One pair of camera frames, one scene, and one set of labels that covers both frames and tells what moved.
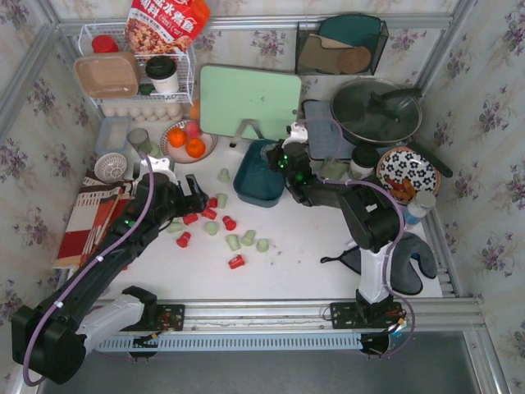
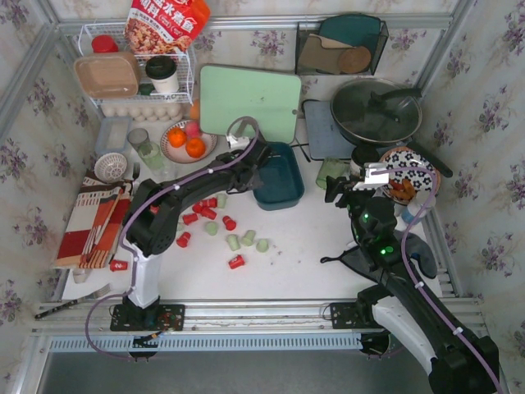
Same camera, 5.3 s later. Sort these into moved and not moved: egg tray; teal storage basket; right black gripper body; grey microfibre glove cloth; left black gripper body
Moved: teal storage basket; right black gripper body; left black gripper body
Not moved: egg tray; grey microfibre glove cloth
